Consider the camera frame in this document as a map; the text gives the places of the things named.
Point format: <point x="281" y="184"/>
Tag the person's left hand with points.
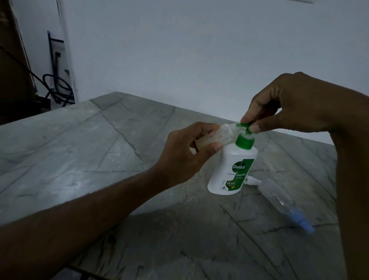
<point x="176" y="164"/>

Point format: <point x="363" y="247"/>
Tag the dark box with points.
<point x="43" y="102"/>

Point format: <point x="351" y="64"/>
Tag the small clear bottle blue cap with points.
<point x="274" y="194"/>

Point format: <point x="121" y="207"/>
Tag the person's left forearm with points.
<point x="80" y="228"/>

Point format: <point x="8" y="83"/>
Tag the person's right hand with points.
<point x="305" y="104"/>

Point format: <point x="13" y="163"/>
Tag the small clear bottle red label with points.
<point x="227" y="132"/>

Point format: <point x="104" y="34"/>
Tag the white green hand sanitizer bottle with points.
<point x="230" y="178"/>

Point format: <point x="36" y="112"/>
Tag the white spray cap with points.
<point x="253" y="181"/>

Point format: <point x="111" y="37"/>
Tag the person's right forearm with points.
<point x="354" y="178"/>

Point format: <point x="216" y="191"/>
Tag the brown wooden door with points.
<point x="13" y="72"/>

